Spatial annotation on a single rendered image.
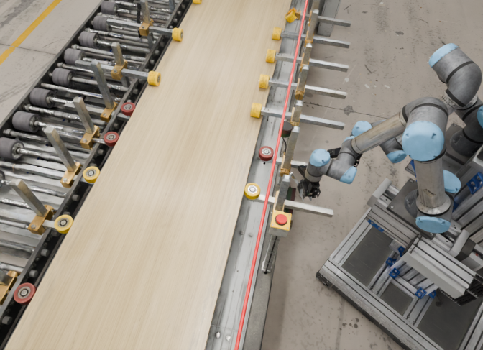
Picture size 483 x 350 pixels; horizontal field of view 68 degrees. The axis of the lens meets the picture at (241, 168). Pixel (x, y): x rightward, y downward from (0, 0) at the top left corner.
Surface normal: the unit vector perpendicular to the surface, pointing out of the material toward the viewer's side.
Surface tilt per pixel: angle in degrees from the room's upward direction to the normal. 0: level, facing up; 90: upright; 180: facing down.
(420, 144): 83
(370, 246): 0
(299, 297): 0
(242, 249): 0
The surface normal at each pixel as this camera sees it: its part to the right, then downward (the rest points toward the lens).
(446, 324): 0.05, -0.57
